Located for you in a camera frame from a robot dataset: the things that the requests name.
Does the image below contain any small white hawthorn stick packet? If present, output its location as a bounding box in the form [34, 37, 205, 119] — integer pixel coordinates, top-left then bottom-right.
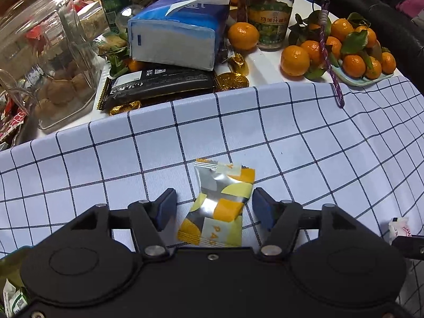
[388, 217, 412, 244]

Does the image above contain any yellow silver pastry packet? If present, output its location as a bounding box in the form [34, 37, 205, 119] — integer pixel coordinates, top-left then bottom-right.
[177, 159, 255, 248]

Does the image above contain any green white snack packet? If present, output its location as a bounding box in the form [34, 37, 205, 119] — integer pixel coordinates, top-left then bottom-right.
[3, 279, 28, 317]

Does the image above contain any white blue checkered tablecloth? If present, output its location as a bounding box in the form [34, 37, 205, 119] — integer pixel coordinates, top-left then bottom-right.
[0, 74, 424, 315]

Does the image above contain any black snack package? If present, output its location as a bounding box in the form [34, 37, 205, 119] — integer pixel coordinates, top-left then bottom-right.
[97, 65, 217, 111]

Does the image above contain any gold foil coin chocolate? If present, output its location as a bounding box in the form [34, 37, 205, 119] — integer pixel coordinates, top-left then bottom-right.
[214, 72, 250, 92]

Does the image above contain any gold teal tin tray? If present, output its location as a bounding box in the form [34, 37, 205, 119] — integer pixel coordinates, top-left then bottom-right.
[1, 246, 32, 317]

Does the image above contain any light blue fruit plate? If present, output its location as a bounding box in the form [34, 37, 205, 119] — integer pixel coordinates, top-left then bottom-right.
[331, 65, 393, 88]

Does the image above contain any gold foil ingot chocolate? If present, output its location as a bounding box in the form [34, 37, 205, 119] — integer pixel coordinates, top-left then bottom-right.
[227, 52, 249, 76]

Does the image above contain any pile of red snack packets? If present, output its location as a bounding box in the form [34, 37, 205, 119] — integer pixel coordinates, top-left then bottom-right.
[0, 91, 27, 151]

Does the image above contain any large glass cookie jar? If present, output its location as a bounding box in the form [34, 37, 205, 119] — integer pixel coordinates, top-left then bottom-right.
[1, 0, 101, 130]

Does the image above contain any loose orange mandarin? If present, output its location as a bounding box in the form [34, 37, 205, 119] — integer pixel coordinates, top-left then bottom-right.
[227, 22, 260, 51]

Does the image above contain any blue white tissue pack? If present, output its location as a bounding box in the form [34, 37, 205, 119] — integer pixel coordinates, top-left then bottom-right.
[127, 0, 230, 71]

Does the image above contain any black sofa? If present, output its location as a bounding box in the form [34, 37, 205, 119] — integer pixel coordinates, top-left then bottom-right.
[329, 0, 423, 92]

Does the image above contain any glass jar with yellow label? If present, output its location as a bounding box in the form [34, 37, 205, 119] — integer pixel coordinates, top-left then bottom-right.
[246, 0, 294, 51]

